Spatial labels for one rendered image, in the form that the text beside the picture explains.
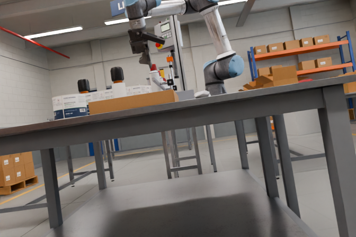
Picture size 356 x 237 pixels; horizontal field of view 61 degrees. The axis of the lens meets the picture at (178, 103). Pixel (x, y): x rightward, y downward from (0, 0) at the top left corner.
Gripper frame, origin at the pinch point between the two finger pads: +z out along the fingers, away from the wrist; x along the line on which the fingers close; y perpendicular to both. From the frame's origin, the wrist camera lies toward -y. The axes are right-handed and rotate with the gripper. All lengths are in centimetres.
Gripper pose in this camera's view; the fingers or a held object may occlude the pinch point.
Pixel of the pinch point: (151, 65)
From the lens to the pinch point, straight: 153.4
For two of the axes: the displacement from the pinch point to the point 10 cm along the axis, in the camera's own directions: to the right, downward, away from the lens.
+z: 1.7, 8.7, 4.6
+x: 0.5, 4.6, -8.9
